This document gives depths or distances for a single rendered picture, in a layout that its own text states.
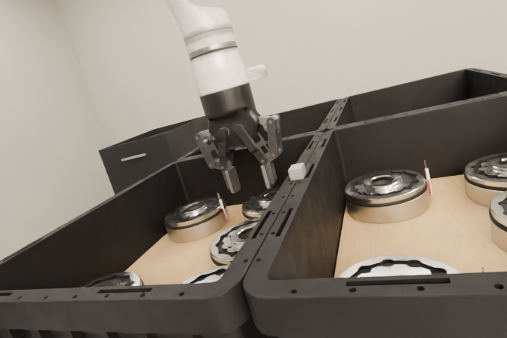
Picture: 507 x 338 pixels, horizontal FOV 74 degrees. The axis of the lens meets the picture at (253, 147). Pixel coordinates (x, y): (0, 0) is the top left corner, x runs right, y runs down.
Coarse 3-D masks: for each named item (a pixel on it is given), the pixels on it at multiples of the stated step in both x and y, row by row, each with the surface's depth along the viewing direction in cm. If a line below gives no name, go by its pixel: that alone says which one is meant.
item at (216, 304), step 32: (192, 160) 62; (128, 192) 51; (288, 192) 31; (64, 224) 42; (256, 224) 26; (64, 288) 24; (96, 288) 23; (128, 288) 22; (160, 288) 21; (192, 288) 20; (224, 288) 19; (0, 320) 26; (32, 320) 24; (64, 320) 23; (96, 320) 22; (128, 320) 21; (160, 320) 20; (192, 320) 19; (224, 320) 19
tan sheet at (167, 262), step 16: (240, 208) 59; (160, 240) 55; (208, 240) 50; (144, 256) 51; (160, 256) 49; (176, 256) 48; (192, 256) 46; (208, 256) 45; (144, 272) 45; (160, 272) 44; (176, 272) 43; (192, 272) 42
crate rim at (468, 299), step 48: (288, 240) 23; (288, 288) 17; (336, 288) 16; (384, 288) 15; (432, 288) 14; (480, 288) 14; (288, 336) 17; (336, 336) 16; (384, 336) 15; (432, 336) 15; (480, 336) 14
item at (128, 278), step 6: (108, 276) 40; (114, 276) 40; (120, 276) 39; (126, 276) 39; (132, 276) 38; (138, 276) 38; (90, 282) 40; (96, 282) 40; (102, 282) 39; (114, 282) 38; (120, 282) 38; (126, 282) 37; (132, 282) 37; (138, 282) 36
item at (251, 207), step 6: (276, 186) 55; (258, 192) 54; (264, 192) 54; (252, 198) 53; (246, 204) 51; (252, 204) 50; (258, 204) 49; (246, 210) 48; (252, 210) 48; (258, 210) 48; (264, 210) 46; (252, 216) 47; (258, 216) 46
